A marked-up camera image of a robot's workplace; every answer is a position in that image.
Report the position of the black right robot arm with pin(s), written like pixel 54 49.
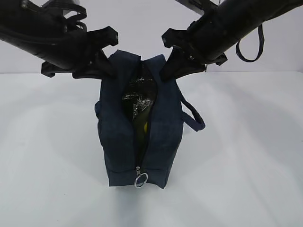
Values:
pixel 220 27

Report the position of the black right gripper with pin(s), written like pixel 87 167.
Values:
pixel 201 43

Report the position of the yellow lemon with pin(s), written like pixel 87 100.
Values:
pixel 145 128

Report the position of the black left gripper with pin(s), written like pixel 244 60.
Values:
pixel 84 58

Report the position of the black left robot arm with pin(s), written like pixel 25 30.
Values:
pixel 55 33

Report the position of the dark blue insulated bag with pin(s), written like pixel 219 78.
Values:
pixel 136 96

